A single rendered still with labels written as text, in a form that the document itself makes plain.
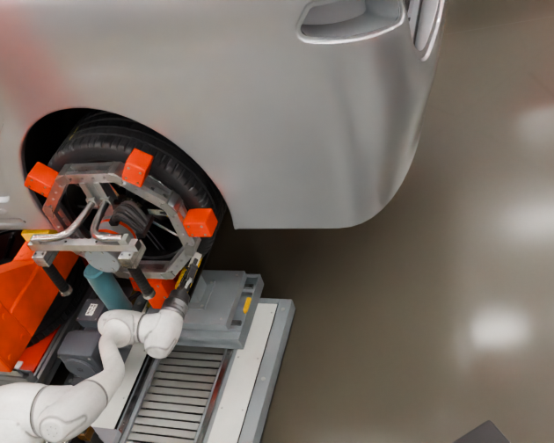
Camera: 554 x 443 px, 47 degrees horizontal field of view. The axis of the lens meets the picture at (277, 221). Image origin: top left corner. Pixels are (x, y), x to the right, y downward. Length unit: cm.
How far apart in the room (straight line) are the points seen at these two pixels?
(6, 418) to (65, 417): 18
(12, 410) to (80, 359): 91
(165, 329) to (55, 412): 59
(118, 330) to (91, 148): 61
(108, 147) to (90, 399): 85
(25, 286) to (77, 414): 101
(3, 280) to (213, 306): 86
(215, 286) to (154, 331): 74
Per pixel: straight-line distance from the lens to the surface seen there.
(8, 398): 186
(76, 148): 229
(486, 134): 368
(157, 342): 219
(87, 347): 270
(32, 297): 270
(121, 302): 256
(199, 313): 282
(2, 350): 260
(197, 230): 222
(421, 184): 342
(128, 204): 214
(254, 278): 296
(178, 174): 219
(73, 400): 178
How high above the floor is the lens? 227
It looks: 42 degrees down
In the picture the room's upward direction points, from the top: 20 degrees counter-clockwise
